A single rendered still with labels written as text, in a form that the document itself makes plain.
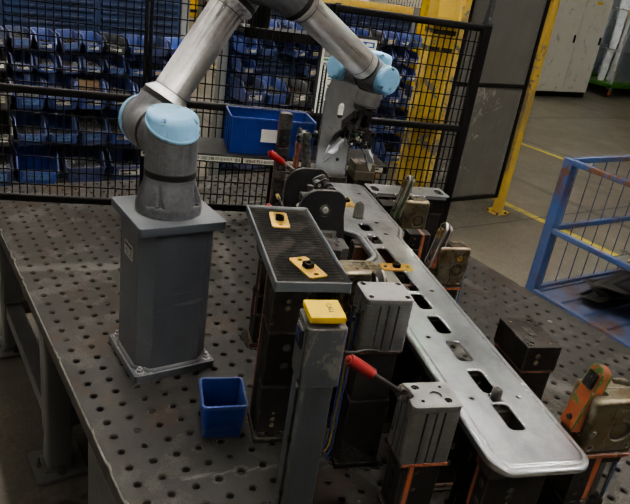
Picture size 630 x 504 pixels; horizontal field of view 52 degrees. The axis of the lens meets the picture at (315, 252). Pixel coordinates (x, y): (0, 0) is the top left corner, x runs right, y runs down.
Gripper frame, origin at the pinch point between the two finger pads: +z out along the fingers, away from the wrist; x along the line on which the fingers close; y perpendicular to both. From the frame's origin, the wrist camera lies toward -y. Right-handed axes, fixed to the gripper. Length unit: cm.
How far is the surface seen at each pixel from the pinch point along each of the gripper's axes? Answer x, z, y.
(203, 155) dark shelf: -40, 15, -30
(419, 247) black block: 22.2, 13.5, 21.6
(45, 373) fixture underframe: -78, 80, 11
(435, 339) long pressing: 3, 9, 81
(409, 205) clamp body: 20.9, 5.8, 7.9
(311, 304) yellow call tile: -30, -4, 96
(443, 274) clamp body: 20.7, 11.2, 43.2
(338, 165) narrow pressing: 5.8, 7.6, -26.3
